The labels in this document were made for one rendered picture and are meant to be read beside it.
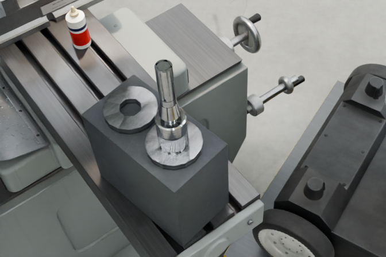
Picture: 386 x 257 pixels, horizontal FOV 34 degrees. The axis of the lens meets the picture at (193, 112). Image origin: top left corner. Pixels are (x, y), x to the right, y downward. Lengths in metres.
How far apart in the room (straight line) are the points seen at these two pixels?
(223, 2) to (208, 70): 1.23
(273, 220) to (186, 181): 0.57
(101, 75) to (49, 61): 0.13
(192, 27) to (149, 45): 0.20
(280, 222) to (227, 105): 0.38
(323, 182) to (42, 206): 0.65
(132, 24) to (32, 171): 0.45
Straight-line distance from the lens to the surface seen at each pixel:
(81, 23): 1.35
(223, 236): 1.12
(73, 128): 1.26
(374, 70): 1.76
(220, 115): 1.68
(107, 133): 1.00
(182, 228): 1.03
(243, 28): 1.80
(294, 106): 2.41
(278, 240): 1.56
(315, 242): 1.46
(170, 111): 0.88
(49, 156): 1.41
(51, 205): 1.53
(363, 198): 1.55
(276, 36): 2.65
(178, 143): 0.93
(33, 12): 1.45
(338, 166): 1.56
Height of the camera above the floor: 1.89
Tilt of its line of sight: 52 degrees down
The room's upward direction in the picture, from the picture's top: 5 degrees counter-clockwise
